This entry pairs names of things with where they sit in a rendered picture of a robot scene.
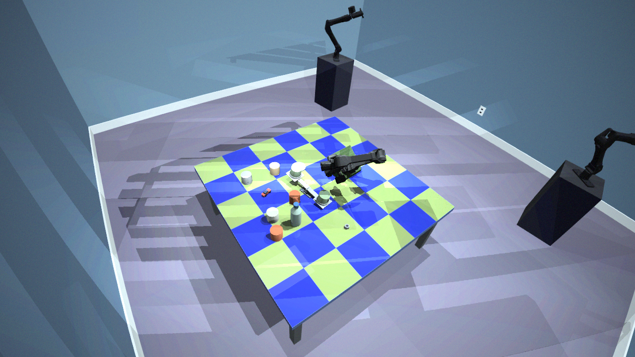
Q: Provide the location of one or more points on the brown cup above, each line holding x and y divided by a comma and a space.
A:
294, 196

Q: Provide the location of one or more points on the orange cylinder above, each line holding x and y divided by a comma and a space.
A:
276, 233

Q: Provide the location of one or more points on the pale green cup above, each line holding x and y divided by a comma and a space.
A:
323, 197

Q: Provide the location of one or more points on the beige paper cup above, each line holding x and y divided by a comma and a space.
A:
274, 168

